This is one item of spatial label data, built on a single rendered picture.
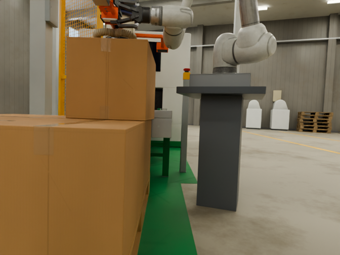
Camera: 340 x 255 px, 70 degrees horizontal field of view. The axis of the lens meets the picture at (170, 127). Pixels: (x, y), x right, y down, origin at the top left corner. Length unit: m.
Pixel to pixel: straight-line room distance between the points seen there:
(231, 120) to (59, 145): 1.09
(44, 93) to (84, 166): 2.22
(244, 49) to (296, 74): 11.78
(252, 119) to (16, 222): 11.69
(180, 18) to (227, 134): 0.72
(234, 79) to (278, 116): 10.71
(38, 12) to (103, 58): 1.80
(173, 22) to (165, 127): 0.85
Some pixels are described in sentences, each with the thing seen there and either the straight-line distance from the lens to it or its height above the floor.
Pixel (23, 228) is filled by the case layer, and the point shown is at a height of 0.29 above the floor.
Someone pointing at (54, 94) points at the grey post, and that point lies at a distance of 5.13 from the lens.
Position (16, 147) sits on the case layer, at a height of 0.49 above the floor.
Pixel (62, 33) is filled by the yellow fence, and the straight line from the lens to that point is 3.48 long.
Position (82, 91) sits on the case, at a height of 0.68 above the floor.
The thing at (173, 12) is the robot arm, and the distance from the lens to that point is 1.28.
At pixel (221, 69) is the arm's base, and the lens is 1.60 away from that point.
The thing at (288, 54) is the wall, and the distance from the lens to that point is 13.41.
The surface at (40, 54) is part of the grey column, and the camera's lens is 2.89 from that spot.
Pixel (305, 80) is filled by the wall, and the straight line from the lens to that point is 13.29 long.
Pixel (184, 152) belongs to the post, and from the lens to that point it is 2.45.
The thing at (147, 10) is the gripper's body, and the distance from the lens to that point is 1.30.
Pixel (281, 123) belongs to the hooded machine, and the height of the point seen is 0.34.
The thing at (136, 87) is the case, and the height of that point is 0.71.
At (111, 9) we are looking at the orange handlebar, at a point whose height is 1.06.
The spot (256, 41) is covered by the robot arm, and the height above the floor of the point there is 1.00.
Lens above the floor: 0.59
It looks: 3 degrees down
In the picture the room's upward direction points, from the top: 2 degrees clockwise
